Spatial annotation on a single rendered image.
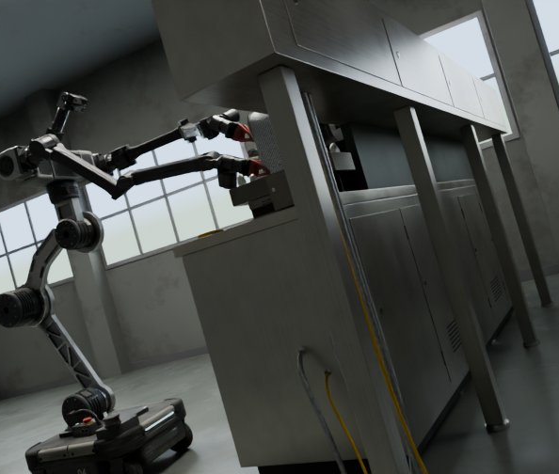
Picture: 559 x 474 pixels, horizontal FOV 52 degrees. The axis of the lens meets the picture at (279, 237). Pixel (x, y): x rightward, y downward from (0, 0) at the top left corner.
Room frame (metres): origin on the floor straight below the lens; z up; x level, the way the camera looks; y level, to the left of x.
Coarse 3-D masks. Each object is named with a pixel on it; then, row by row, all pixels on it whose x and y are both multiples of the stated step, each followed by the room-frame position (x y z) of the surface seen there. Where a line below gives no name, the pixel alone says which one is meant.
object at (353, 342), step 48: (288, 96) 1.17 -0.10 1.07; (288, 144) 1.19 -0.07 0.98; (432, 192) 1.95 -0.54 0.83; (480, 192) 2.89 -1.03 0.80; (336, 240) 1.19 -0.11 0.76; (432, 240) 1.98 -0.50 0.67; (528, 240) 3.68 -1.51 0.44; (336, 288) 1.18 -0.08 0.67; (336, 336) 1.19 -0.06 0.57; (480, 336) 1.98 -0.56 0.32; (528, 336) 2.87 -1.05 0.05; (384, 384) 1.22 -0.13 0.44; (480, 384) 1.97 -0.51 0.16; (384, 432) 1.17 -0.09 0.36
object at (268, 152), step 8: (264, 136) 2.08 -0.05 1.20; (272, 136) 2.07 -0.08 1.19; (256, 144) 2.10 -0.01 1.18; (264, 144) 2.09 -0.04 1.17; (272, 144) 2.07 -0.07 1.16; (264, 152) 2.09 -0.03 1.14; (272, 152) 2.08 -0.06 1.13; (264, 160) 2.10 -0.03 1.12; (272, 160) 2.08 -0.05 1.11; (280, 160) 2.07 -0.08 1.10; (272, 168) 2.09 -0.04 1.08; (280, 168) 2.07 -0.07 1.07; (264, 176) 2.11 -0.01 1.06
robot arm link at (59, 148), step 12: (36, 144) 2.30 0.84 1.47; (60, 144) 2.38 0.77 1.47; (36, 156) 2.32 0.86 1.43; (48, 156) 2.31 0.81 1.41; (60, 156) 2.33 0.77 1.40; (72, 156) 2.34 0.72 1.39; (72, 168) 2.34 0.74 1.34; (84, 168) 2.33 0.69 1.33; (96, 168) 2.35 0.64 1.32; (96, 180) 2.33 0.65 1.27; (108, 180) 2.33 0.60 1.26; (108, 192) 2.34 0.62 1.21; (120, 192) 2.31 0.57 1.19
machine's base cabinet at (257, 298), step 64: (448, 192) 2.87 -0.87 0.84; (192, 256) 1.99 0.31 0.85; (256, 256) 1.87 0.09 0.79; (384, 256) 1.90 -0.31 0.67; (256, 320) 1.90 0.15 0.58; (320, 320) 1.79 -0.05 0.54; (384, 320) 1.77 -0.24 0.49; (448, 320) 2.32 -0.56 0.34; (256, 384) 1.94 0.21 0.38; (320, 384) 1.82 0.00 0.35; (448, 384) 2.12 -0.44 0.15; (256, 448) 1.97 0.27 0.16; (320, 448) 1.85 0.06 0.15
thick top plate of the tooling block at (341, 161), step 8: (328, 152) 1.76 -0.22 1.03; (336, 152) 1.79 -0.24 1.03; (344, 152) 1.85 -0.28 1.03; (336, 160) 1.78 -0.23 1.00; (344, 160) 1.84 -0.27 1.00; (352, 160) 1.89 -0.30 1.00; (336, 168) 1.76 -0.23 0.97; (344, 168) 1.82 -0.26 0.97; (352, 168) 1.87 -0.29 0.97; (248, 184) 1.91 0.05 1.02; (256, 184) 1.90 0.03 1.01; (264, 184) 1.88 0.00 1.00; (232, 192) 1.95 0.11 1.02; (240, 192) 1.93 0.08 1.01; (248, 192) 1.92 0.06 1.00; (256, 192) 1.90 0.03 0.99; (264, 192) 1.89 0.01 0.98; (232, 200) 1.95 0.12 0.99; (240, 200) 1.94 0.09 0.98; (248, 200) 1.92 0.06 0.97
